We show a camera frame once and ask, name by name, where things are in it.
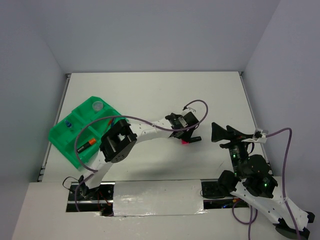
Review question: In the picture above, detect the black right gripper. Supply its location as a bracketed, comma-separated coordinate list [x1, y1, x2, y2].
[210, 121, 252, 176]

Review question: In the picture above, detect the pink cap black highlighter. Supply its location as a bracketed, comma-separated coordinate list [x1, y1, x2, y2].
[181, 136, 202, 145]

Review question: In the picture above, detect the clear plastic bottle cap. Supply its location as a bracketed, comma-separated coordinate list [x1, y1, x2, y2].
[92, 101, 104, 112]

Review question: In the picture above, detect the orange cap black highlighter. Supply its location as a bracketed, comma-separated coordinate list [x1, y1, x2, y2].
[77, 138, 97, 154]

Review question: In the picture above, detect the clear blue spray bottle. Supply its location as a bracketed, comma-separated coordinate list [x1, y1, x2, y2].
[64, 120, 73, 129]

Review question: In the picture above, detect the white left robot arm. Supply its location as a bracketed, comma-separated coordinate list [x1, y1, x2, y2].
[78, 110, 201, 200]

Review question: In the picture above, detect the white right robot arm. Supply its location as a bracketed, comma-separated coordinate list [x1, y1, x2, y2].
[211, 122, 315, 240]

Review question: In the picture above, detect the green divided plastic tray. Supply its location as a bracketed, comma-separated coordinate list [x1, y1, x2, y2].
[48, 96, 120, 169]

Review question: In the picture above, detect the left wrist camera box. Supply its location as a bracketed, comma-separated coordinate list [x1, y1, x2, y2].
[182, 106, 197, 114]

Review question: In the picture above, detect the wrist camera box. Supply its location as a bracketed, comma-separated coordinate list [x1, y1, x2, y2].
[242, 128, 269, 144]
[182, 106, 197, 114]

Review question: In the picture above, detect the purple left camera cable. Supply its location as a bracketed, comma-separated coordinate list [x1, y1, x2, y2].
[74, 99, 210, 212]

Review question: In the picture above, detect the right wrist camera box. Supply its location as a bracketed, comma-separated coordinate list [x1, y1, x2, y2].
[242, 128, 269, 144]

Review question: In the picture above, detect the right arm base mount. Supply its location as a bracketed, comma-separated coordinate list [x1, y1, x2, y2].
[199, 170, 249, 210]

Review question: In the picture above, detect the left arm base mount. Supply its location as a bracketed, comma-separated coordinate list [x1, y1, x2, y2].
[62, 176, 115, 217]

